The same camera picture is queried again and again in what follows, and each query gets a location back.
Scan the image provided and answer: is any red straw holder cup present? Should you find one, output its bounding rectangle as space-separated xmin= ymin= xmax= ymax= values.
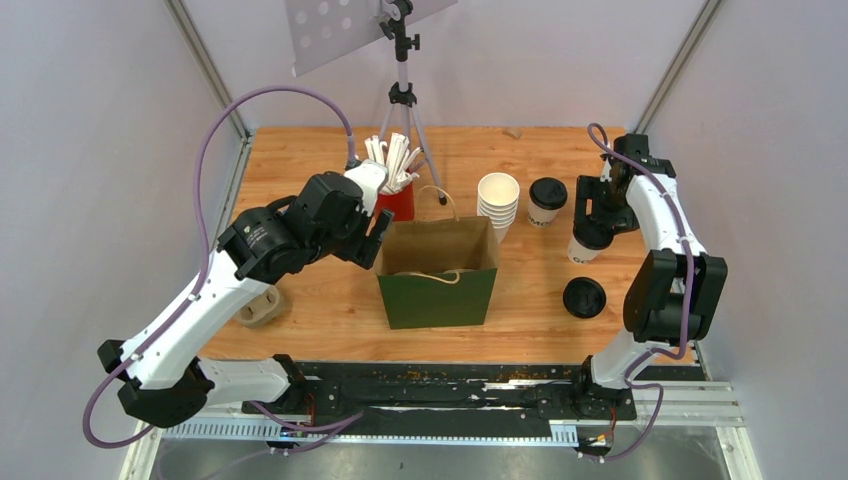
xmin=375 ymin=183 xmax=415 ymax=222

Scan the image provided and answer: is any white wrapped straws bundle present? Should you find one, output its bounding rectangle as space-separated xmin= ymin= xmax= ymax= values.
xmin=364 ymin=133 xmax=422 ymax=195

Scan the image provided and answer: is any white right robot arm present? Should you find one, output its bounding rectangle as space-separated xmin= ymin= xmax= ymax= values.
xmin=568 ymin=123 xmax=728 ymax=418

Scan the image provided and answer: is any white tripod stand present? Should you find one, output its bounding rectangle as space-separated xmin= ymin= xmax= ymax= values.
xmin=377 ymin=0 xmax=442 ymax=187

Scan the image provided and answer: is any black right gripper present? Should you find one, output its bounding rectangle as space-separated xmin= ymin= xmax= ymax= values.
xmin=574 ymin=175 xmax=639 ymax=235

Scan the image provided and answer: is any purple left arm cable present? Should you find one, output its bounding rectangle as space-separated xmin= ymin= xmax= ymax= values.
xmin=82 ymin=84 xmax=359 ymax=450

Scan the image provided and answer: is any black lid stack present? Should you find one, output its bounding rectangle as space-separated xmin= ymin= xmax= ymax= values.
xmin=562 ymin=277 xmax=607 ymax=319

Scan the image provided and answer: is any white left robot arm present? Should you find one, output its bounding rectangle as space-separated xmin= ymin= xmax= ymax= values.
xmin=98 ymin=162 xmax=393 ymax=428

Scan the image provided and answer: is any stack of white paper cups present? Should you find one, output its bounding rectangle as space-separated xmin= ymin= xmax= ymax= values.
xmin=477 ymin=172 xmax=520 ymax=243

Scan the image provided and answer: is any white perforated board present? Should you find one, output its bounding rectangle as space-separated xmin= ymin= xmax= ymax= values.
xmin=284 ymin=0 xmax=454 ymax=77

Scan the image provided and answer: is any green paper bag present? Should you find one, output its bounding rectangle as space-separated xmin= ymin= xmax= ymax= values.
xmin=374 ymin=185 xmax=500 ymax=330

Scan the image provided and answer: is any cardboard cup carrier tray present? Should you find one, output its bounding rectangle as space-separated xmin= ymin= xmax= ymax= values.
xmin=234 ymin=285 xmax=292 ymax=329

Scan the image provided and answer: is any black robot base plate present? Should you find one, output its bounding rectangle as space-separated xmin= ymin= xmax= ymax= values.
xmin=242 ymin=362 xmax=637 ymax=438

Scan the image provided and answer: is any black plastic cup lid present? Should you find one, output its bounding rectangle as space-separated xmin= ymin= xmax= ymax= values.
xmin=572 ymin=223 xmax=614 ymax=251

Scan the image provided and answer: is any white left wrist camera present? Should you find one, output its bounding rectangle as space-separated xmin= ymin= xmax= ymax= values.
xmin=343 ymin=160 xmax=389 ymax=217

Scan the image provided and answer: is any white paper cup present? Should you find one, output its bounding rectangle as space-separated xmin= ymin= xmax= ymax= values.
xmin=527 ymin=177 xmax=568 ymax=227
xmin=567 ymin=222 xmax=614 ymax=264

